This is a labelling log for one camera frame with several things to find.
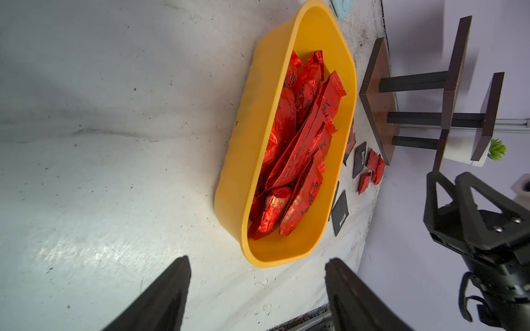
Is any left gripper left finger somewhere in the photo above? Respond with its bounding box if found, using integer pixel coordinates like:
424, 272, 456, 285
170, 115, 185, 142
104, 256, 191, 331

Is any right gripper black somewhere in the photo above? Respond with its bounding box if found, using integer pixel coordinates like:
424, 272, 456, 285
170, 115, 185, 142
423, 171, 530, 274

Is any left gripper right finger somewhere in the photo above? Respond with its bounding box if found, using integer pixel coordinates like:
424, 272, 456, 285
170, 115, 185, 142
325, 258, 411, 331

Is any red foil tea bag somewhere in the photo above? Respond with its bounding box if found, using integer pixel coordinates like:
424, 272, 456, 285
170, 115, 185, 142
366, 149, 380, 172
372, 157, 386, 186
357, 172, 372, 194

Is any black barcode tea bag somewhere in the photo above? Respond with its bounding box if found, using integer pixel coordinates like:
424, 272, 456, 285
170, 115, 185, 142
352, 142, 367, 179
328, 180, 340, 221

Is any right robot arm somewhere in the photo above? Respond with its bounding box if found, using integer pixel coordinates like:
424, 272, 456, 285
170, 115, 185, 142
423, 171, 529, 330

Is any red foil tea bags pile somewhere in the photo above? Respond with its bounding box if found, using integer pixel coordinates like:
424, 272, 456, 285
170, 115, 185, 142
247, 50, 346, 240

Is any yellow storage box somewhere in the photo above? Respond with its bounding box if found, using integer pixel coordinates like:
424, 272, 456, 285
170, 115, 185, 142
214, 1, 357, 268

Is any brown wooden tiered stand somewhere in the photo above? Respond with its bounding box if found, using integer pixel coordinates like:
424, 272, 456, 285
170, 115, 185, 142
359, 16, 505, 170

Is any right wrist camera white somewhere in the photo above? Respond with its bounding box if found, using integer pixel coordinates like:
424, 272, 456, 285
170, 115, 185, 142
511, 173, 530, 210

